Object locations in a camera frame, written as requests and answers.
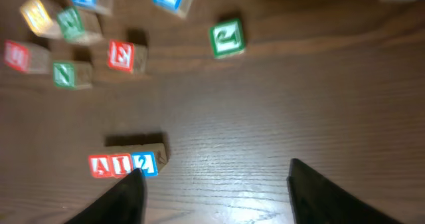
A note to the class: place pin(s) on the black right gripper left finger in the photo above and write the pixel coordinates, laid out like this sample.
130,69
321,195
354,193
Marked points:
124,203

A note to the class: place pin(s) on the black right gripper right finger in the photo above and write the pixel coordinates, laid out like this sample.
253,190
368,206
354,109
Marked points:
316,199

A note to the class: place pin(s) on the blue 2 number block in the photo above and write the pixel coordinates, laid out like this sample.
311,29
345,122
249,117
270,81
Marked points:
150,158

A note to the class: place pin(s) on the red I letter block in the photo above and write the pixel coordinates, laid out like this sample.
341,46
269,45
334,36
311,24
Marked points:
120,159

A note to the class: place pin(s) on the green N letter block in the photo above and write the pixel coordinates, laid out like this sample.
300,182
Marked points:
71,74

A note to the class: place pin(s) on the red E letter block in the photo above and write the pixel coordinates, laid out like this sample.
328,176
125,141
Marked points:
127,57

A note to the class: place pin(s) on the red U block left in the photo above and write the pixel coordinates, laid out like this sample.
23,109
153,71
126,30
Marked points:
28,58

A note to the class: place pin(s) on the green J block centre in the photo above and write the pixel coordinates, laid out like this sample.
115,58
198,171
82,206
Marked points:
227,39

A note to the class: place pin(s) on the green R letter block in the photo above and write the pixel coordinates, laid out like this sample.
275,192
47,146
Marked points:
79,27

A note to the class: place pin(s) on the yellow S letter block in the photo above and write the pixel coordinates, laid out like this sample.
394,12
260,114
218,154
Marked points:
41,17

